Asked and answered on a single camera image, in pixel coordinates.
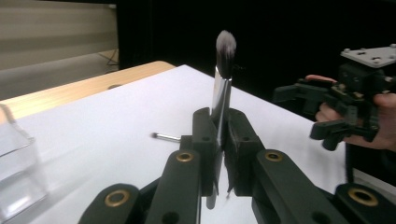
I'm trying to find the long black wall cable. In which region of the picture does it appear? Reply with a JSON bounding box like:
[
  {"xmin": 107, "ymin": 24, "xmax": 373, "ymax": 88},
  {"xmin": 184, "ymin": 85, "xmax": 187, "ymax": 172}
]
[{"xmin": 98, "ymin": 49, "xmax": 120, "ymax": 67}]

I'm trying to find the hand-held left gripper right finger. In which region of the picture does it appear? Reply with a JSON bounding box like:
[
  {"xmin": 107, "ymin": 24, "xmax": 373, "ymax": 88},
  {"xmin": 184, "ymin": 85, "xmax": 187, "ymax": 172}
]
[{"xmin": 223, "ymin": 107, "xmax": 266, "ymax": 198}]

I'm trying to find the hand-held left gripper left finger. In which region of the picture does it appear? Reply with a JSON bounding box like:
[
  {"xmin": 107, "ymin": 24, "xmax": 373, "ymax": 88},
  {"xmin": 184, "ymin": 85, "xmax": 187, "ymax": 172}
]
[{"xmin": 179, "ymin": 106, "xmax": 220, "ymax": 198}]

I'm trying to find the black curtain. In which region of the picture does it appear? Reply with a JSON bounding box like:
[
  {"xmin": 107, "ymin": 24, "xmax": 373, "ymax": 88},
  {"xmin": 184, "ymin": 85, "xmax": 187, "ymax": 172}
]
[{"xmin": 115, "ymin": 0, "xmax": 396, "ymax": 125}]

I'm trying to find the light wooden table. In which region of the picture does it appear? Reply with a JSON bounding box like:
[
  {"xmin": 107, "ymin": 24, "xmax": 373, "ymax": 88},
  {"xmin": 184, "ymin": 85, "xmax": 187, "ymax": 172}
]
[{"xmin": 0, "ymin": 60, "xmax": 177, "ymax": 121}]

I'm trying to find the white table cover sheet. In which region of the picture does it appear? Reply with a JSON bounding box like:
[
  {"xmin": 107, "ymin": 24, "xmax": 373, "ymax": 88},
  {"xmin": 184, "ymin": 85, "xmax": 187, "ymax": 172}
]
[{"xmin": 0, "ymin": 63, "xmax": 348, "ymax": 224}]

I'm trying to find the clear plastic organizer box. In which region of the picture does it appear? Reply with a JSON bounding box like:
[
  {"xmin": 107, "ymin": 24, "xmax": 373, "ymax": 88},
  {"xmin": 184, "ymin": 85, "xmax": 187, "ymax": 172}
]
[{"xmin": 0, "ymin": 103, "xmax": 49, "ymax": 224}]

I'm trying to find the small-head black makeup brush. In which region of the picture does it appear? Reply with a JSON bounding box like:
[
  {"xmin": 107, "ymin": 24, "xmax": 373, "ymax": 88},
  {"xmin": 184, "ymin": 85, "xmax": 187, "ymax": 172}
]
[{"xmin": 150, "ymin": 132, "xmax": 182, "ymax": 144}]

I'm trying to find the large-head black makeup brush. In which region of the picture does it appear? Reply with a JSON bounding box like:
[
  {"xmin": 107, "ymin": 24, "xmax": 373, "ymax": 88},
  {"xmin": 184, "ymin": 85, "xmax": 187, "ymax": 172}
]
[{"xmin": 205, "ymin": 29, "xmax": 238, "ymax": 210}]

